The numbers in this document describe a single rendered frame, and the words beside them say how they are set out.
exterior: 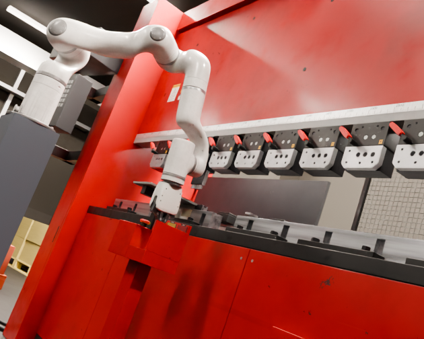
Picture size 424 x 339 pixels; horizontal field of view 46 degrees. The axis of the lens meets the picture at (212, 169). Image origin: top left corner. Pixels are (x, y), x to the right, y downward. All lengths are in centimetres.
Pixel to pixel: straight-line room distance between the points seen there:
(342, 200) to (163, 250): 295
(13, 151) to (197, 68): 72
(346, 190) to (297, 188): 188
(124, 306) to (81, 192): 141
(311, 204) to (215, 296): 94
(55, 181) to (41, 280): 646
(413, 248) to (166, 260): 79
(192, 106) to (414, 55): 76
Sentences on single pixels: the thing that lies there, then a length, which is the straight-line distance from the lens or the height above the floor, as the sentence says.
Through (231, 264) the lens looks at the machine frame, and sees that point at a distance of 177.
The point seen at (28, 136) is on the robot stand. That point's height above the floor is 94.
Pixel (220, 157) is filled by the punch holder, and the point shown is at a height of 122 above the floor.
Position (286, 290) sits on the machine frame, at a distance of 155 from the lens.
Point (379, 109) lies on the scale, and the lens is 175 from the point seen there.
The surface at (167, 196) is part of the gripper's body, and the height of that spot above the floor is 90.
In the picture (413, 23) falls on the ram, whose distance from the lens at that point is 189.
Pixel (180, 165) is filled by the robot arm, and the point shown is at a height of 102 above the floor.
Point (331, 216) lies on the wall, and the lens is 450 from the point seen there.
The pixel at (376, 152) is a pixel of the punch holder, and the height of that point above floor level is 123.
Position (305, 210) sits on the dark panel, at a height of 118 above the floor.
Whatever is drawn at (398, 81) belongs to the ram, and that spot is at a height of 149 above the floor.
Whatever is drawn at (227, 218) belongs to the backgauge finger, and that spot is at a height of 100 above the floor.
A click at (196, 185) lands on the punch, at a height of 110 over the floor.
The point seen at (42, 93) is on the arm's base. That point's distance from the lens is 198.
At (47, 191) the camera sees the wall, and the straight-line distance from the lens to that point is 942.
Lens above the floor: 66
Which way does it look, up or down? 13 degrees up
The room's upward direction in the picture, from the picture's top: 20 degrees clockwise
